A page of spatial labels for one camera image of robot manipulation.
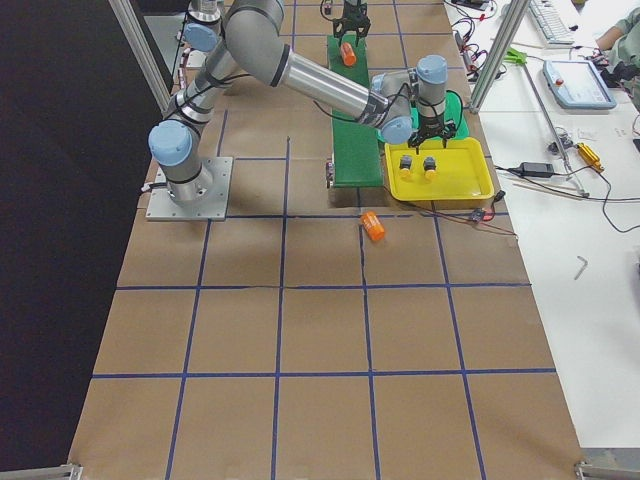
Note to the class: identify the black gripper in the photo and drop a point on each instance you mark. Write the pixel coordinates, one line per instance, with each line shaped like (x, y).
(353, 10)
(430, 123)

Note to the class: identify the yellow push button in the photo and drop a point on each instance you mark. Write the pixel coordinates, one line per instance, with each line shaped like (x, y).
(430, 168)
(405, 165)

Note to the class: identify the orange cylinder marked 4680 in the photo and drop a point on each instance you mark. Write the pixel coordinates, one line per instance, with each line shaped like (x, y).
(348, 55)

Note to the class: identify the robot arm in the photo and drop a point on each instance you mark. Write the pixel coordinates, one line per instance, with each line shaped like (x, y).
(403, 106)

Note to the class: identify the green plastic tray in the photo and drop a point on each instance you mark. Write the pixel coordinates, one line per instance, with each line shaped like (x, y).
(451, 107)

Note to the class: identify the yellow plastic tray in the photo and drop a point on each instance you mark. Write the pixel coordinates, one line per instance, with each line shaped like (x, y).
(462, 171)

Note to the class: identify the green conveyor belt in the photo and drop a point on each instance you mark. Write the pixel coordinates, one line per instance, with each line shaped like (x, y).
(356, 158)

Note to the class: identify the black power adapter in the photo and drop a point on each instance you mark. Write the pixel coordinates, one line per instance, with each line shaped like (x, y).
(536, 169)

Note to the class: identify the teach pendant tablet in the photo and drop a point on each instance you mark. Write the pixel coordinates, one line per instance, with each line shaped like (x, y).
(577, 85)

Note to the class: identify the gold resistor block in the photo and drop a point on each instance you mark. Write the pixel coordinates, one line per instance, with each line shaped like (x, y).
(590, 157)

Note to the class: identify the white keyboard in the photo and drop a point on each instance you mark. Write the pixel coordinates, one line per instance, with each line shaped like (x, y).
(550, 24)

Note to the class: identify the green handled reach tool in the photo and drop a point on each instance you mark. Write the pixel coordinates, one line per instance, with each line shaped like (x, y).
(514, 56)

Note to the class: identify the aluminium frame post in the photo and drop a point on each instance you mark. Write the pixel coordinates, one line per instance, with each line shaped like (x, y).
(502, 41)

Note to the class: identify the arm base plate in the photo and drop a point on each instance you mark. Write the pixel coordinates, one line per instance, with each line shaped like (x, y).
(204, 198)

